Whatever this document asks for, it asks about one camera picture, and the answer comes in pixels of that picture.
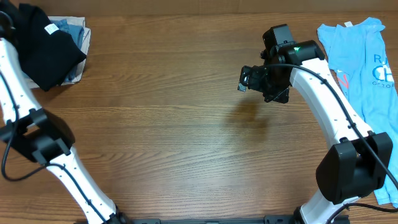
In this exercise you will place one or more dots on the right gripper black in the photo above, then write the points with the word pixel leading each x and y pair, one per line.
pixel 282 95

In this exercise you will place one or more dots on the folded beige cloth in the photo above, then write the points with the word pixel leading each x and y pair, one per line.
pixel 83 43

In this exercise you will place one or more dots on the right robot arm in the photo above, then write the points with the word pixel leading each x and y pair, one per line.
pixel 357 160

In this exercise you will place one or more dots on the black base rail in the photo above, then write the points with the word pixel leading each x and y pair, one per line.
pixel 211 221

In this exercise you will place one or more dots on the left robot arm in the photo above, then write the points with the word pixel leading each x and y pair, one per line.
pixel 42 137

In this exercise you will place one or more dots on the black t-shirt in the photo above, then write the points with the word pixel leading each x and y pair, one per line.
pixel 46 53

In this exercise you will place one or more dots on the folded blue jeans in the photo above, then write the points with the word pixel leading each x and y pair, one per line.
pixel 76 33

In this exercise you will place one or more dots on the light blue t-shirt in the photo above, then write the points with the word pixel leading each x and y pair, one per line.
pixel 357 54

